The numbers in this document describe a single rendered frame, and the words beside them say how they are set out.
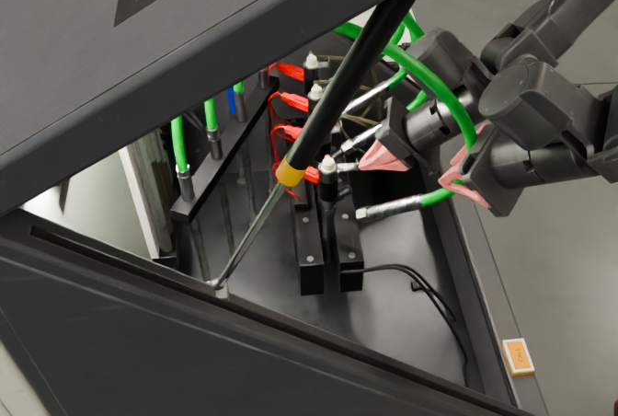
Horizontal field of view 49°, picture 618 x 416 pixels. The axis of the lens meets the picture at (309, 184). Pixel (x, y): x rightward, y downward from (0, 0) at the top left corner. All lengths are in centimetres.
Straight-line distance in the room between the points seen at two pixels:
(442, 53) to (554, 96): 24
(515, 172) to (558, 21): 23
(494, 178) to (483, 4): 280
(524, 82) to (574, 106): 5
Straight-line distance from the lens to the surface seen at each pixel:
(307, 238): 108
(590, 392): 217
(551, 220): 251
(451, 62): 84
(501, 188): 74
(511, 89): 64
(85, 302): 58
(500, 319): 106
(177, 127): 89
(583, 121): 65
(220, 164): 103
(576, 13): 89
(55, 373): 68
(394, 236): 128
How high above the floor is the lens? 182
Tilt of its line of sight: 47 degrees down
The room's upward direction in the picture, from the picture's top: 2 degrees counter-clockwise
